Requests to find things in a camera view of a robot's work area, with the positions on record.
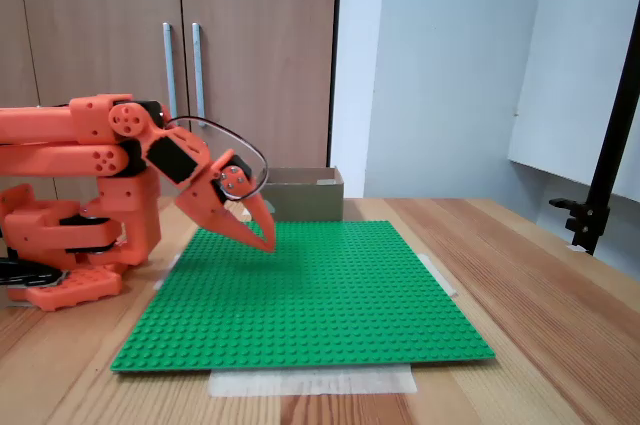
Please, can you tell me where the gripper motor cable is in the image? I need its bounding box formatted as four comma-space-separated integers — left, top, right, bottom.
159, 114, 270, 204

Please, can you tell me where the white wall panel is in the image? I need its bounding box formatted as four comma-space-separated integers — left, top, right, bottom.
508, 0, 640, 204

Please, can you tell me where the short masking tape strip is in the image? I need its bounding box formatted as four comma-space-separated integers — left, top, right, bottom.
152, 253, 182, 291

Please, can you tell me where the wide masking tape strip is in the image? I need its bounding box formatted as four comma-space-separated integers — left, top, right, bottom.
207, 364, 418, 398

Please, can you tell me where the metal cabinet handle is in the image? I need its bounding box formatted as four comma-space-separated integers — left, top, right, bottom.
192, 22, 208, 135
162, 22, 180, 120

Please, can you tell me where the black camera stand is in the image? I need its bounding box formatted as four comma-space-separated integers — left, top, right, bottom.
548, 19, 640, 257

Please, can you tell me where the cardboard box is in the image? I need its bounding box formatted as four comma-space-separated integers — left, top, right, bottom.
252, 166, 346, 223

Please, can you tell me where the green lego baseplate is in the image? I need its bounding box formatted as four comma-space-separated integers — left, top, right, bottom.
110, 219, 497, 375

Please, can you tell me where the medium masking tape strip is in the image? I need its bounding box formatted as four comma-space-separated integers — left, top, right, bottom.
418, 253, 459, 298

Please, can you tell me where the wooden cabinet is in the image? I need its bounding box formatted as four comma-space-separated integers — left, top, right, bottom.
0, 0, 344, 199

